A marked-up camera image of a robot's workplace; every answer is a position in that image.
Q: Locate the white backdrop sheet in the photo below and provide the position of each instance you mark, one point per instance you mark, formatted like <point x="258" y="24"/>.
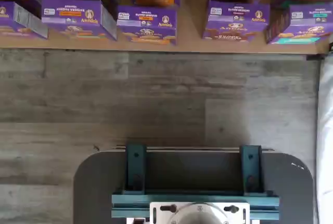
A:
<point x="326" y="143"/>

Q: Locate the thin metal rod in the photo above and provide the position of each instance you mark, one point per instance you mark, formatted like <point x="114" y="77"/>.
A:
<point x="195" y="149"/>

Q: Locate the teal metal bracket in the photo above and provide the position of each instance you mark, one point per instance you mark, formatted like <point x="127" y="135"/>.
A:
<point x="135" y="166"/>
<point x="251" y="166"/>

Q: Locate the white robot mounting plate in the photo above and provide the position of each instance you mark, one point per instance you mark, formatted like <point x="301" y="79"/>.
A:
<point x="234" y="218"/>

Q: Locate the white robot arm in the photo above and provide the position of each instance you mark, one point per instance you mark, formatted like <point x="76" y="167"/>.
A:
<point x="197" y="216"/>

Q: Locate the teal metal frame beam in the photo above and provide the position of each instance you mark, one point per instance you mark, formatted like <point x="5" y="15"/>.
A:
<point x="130" y="204"/>

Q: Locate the wooden shelf board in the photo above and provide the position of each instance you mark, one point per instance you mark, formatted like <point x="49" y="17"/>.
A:
<point x="191" y="26"/>

